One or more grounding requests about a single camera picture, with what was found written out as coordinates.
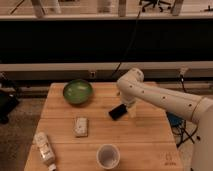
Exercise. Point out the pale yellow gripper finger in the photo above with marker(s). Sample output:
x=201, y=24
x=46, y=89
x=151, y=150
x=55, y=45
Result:
x=132, y=111

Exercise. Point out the black eraser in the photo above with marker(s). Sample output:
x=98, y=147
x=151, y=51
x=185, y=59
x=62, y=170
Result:
x=118, y=112

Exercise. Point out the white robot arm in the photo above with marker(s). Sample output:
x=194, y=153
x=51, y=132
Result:
x=194, y=108

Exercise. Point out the clear plastic cup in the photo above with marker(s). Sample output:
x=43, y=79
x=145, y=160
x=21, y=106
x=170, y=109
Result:
x=108, y=156

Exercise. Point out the green bowl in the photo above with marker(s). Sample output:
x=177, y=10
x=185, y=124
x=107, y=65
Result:
x=77, y=91

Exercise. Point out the white plastic bottle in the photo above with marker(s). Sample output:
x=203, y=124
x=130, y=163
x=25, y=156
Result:
x=45, y=149

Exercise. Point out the black office chair base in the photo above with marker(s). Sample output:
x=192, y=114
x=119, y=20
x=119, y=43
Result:
x=153, y=3

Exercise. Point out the dark object at left edge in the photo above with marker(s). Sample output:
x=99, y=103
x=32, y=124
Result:
x=7, y=101

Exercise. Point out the white wall outlet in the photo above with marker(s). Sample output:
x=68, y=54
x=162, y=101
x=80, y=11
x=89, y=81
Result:
x=92, y=74

